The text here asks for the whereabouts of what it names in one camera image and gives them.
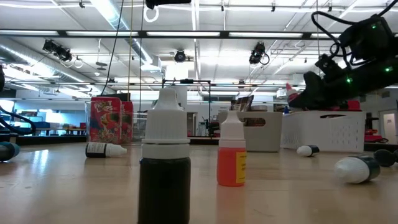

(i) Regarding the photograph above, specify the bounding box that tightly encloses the white perforated plastic basket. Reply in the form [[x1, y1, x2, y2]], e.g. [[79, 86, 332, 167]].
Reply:
[[280, 110, 367, 154]]

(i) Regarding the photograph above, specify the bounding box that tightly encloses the white-cap black dropper bottle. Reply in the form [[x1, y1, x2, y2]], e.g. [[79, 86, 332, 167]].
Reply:
[[296, 144, 320, 158]]

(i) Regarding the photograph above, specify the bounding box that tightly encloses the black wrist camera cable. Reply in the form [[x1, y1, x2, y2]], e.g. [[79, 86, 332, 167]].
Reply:
[[310, 11, 357, 68]]

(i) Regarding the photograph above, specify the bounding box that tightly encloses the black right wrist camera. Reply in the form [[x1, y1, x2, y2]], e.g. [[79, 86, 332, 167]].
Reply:
[[314, 53, 343, 78]]

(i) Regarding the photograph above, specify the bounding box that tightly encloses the black curved cable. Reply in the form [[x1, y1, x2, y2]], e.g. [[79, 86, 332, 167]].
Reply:
[[0, 105, 37, 135]]

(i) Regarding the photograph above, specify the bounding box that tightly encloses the red storage box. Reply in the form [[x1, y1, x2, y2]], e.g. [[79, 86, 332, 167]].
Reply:
[[330, 100, 362, 112]]

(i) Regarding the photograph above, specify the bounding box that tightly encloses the grey-green dropper bottle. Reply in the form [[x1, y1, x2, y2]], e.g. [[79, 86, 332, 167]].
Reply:
[[374, 148, 398, 168]]

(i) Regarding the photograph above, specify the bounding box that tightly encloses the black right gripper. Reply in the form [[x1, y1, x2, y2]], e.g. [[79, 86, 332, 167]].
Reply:
[[289, 67, 383, 110]]

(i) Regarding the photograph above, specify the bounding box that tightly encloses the black ceiling spotlight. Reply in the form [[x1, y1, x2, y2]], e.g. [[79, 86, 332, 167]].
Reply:
[[248, 42, 270, 66], [174, 49, 187, 63], [55, 46, 73, 62], [42, 39, 57, 54]]

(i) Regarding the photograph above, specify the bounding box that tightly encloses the white hanging ring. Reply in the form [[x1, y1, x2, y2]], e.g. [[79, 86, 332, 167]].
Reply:
[[143, 4, 159, 23]]

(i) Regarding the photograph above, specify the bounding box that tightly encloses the orange dropper bottle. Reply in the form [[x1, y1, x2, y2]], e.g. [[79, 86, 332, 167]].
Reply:
[[216, 110, 247, 187]]

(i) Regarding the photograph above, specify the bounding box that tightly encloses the red Froot Loops box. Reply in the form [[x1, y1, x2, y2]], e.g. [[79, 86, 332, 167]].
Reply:
[[121, 101, 134, 144], [89, 96, 123, 144]]

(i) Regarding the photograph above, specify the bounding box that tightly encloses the blue tube bottle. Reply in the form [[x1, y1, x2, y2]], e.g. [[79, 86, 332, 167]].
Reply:
[[0, 141, 21, 162]]

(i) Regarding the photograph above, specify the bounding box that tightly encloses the black aluminium table frame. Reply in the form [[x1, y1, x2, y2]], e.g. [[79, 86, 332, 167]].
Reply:
[[15, 135, 398, 153]]

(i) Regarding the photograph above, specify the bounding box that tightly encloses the grey plastic bin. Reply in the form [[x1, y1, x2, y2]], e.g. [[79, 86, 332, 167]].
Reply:
[[217, 111, 283, 153]]

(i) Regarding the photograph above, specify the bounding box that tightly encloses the dark green dropper bottle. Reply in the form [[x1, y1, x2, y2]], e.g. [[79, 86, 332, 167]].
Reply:
[[334, 154, 381, 184]]

